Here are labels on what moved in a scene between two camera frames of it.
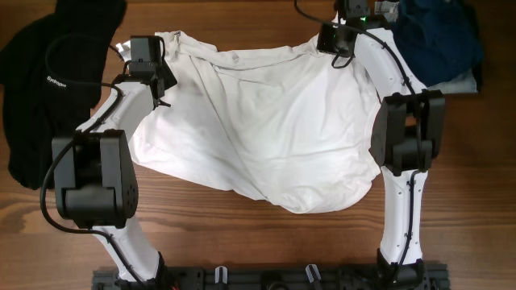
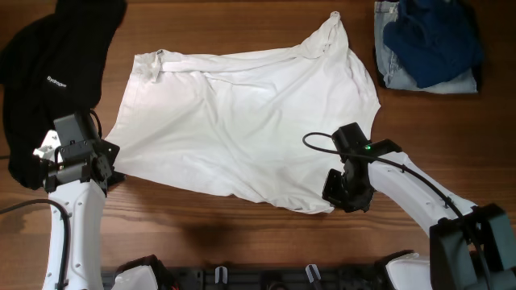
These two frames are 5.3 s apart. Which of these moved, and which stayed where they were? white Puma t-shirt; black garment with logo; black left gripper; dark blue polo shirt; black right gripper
Moved: black left gripper; black right gripper
Stayed: dark blue polo shirt; white Puma t-shirt; black garment with logo
